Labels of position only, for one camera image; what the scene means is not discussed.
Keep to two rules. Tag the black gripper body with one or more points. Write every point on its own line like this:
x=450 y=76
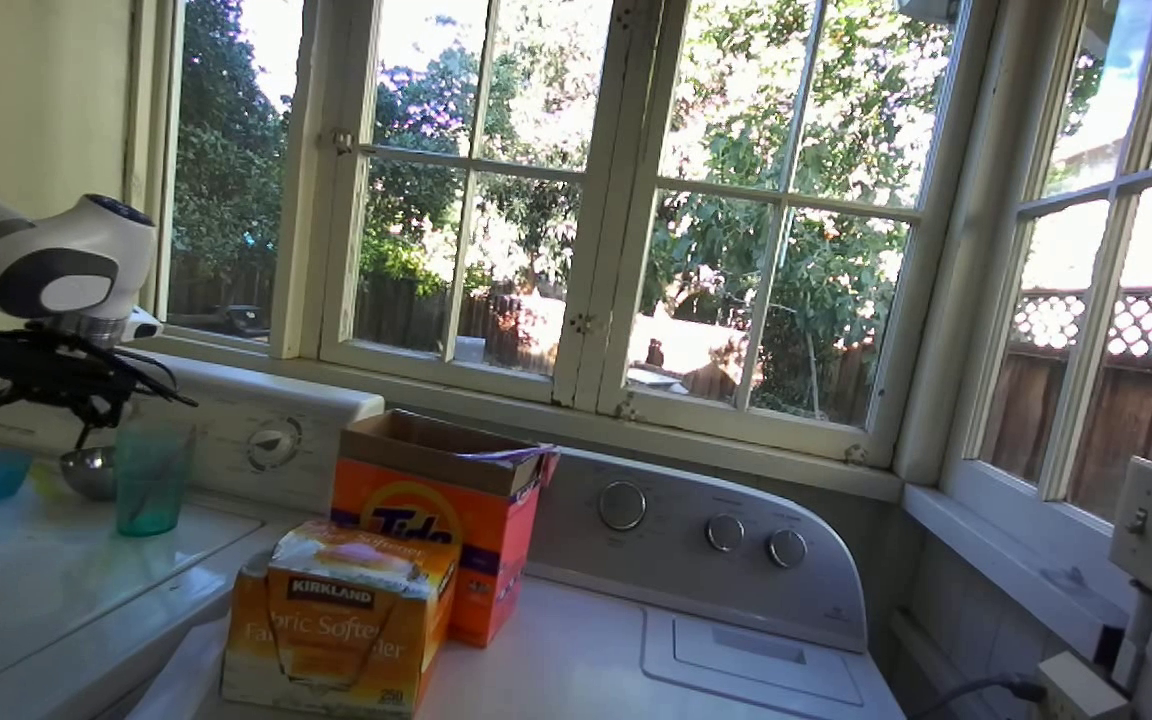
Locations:
x=85 y=376

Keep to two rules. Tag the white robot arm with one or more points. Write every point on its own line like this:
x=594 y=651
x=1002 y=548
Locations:
x=73 y=285

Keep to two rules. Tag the white left washing machine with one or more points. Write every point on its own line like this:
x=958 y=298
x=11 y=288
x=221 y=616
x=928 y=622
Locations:
x=85 y=609

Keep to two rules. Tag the white washing machine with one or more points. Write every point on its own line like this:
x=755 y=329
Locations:
x=663 y=593
x=85 y=609

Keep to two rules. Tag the orange Kirkland softener box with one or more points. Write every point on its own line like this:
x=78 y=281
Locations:
x=338 y=622

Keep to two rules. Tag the white right washing machine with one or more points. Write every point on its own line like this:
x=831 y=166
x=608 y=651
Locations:
x=663 y=593

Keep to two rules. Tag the white power plug adapter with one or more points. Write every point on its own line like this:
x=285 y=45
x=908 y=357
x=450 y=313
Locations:
x=1077 y=695

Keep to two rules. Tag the silver metal bowl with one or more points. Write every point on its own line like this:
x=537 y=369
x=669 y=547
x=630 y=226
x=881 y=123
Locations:
x=88 y=473

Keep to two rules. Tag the orange Tide detergent box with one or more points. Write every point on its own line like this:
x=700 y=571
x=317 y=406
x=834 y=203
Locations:
x=437 y=481

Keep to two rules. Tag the teal plastic cup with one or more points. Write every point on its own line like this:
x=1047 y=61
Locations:
x=151 y=466

